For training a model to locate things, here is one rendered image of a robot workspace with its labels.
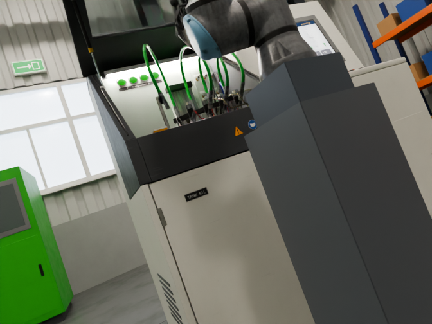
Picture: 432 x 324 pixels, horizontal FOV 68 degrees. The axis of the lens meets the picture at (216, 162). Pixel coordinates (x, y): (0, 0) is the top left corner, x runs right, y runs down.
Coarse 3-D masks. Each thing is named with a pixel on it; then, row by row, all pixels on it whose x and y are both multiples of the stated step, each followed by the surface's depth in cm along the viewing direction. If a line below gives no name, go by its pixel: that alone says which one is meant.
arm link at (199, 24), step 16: (192, 0) 76; (208, 0) 75; (224, 0) 76; (192, 16) 77; (208, 16) 75; (224, 16) 76; (240, 16) 76; (192, 32) 77; (208, 32) 76; (224, 32) 76; (240, 32) 77; (208, 48) 78; (224, 48) 79; (240, 48) 82
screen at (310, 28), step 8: (312, 16) 188; (296, 24) 182; (304, 24) 183; (312, 24) 185; (320, 24) 186; (304, 32) 180; (312, 32) 182; (320, 32) 183; (312, 40) 179; (320, 40) 180; (328, 40) 182; (312, 48) 177; (320, 48) 178; (328, 48) 179; (336, 48) 181
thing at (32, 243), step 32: (0, 192) 320; (32, 192) 354; (0, 224) 315; (32, 224) 324; (0, 256) 310; (32, 256) 318; (0, 288) 305; (32, 288) 313; (64, 288) 352; (0, 320) 301; (32, 320) 308
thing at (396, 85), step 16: (304, 16) 187; (320, 16) 190; (336, 32) 187; (256, 64) 163; (352, 64) 179; (400, 64) 156; (352, 80) 144; (368, 80) 147; (384, 80) 150; (400, 80) 154; (384, 96) 148; (400, 96) 152; (416, 96) 155; (400, 112) 150; (416, 112) 153; (400, 128) 147; (416, 128) 150; (400, 144) 146; (416, 144) 148; (416, 160) 147; (416, 176) 145
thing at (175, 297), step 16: (144, 192) 107; (144, 208) 116; (144, 224) 134; (160, 224) 106; (144, 240) 157; (160, 240) 105; (160, 256) 117; (160, 272) 134; (176, 272) 105; (176, 288) 104; (176, 304) 117; (176, 320) 131; (192, 320) 104
